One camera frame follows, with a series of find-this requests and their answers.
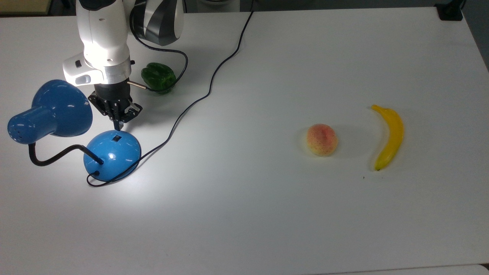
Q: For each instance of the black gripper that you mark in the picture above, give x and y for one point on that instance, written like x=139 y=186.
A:
x=112 y=93

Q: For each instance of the blue gooseneck desk lamp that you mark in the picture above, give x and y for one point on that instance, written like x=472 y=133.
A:
x=57 y=110

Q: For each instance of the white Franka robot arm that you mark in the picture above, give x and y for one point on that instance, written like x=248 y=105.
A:
x=103 y=34

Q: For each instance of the green bell pepper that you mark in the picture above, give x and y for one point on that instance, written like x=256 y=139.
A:
x=160 y=76

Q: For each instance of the wooden board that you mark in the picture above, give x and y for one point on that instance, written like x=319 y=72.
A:
x=23 y=5

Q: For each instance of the pink yellow peach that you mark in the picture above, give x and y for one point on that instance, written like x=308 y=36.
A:
x=322 y=140

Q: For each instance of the yellow banana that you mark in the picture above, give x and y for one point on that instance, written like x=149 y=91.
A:
x=395 y=130

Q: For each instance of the black table clamp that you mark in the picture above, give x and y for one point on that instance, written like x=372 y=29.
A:
x=450 y=14

